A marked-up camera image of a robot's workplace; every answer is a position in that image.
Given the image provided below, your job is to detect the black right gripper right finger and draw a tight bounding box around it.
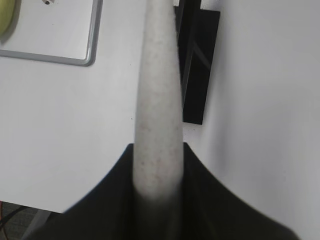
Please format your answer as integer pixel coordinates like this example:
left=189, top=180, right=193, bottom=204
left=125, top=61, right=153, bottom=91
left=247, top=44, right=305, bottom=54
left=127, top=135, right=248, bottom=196
left=174, top=141, right=301, bottom=240

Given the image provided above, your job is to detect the black knife stand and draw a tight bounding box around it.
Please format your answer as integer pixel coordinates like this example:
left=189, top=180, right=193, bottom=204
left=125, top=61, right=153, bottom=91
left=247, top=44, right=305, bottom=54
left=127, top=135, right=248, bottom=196
left=173, top=0, right=221, bottom=126

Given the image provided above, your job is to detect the white-handled kitchen knife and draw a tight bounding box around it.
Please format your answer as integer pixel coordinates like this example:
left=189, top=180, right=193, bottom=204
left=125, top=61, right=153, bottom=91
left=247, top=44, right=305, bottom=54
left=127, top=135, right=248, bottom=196
left=133, top=0, right=183, bottom=201

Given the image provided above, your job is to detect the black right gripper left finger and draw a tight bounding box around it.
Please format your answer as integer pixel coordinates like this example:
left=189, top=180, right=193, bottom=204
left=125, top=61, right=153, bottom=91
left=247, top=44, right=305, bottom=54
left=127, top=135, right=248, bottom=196
left=29, top=143, right=141, bottom=240

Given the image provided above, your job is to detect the grey-rimmed deer cutting board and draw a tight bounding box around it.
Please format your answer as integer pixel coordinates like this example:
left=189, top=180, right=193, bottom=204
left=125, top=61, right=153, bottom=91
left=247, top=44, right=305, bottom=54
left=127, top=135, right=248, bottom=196
left=0, top=0, right=103, bottom=67

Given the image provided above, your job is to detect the yellow plastic banana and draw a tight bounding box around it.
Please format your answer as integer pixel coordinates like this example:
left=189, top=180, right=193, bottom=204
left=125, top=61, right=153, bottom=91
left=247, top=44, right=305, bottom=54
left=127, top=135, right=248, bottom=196
left=0, top=0, right=21, bottom=45

